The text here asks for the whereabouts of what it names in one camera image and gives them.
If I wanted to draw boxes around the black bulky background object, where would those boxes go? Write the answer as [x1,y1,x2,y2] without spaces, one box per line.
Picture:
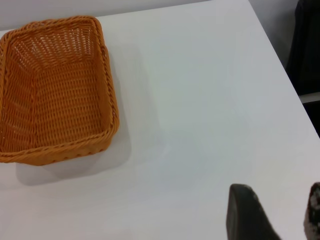
[286,0,320,96]

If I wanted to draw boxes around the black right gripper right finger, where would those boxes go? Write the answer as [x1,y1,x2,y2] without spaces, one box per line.
[302,181,320,240]

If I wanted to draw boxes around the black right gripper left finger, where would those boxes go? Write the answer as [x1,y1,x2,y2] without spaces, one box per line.
[225,183,284,240]

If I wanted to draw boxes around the orange woven wicker basket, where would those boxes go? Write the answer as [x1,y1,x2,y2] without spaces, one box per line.
[0,15,120,166]

